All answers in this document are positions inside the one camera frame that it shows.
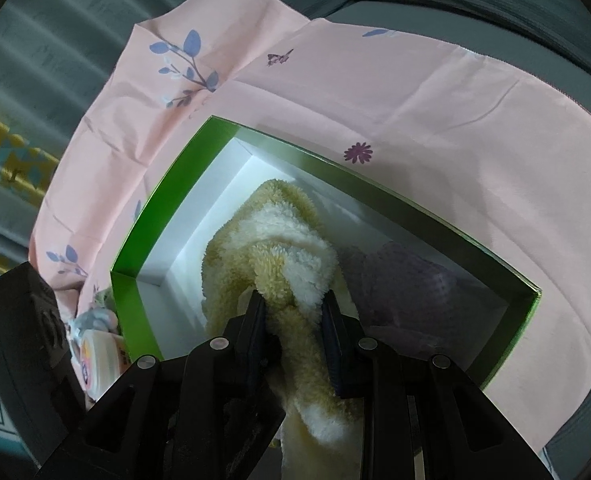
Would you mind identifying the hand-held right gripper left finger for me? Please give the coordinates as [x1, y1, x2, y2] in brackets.
[36, 290, 286, 480]

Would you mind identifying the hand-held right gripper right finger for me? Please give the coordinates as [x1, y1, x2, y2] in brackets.
[322, 290, 556, 480]

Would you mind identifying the yellow fluffy towel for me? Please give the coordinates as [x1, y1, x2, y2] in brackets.
[202, 179, 363, 480]

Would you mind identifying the purple mesh bath pouf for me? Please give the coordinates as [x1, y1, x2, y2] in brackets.
[338, 241, 481, 333]

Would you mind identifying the green cardboard box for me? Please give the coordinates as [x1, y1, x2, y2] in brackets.
[110, 115, 543, 391]

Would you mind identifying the pink plastic container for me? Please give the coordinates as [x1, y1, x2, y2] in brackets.
[70, 327, 136, 403]

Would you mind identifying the pink printed sheet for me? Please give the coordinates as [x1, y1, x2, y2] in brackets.
[28, 0, 591, 461]

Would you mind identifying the grey blue curtain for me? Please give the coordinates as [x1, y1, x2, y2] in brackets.
[0, 0, 141, 281]

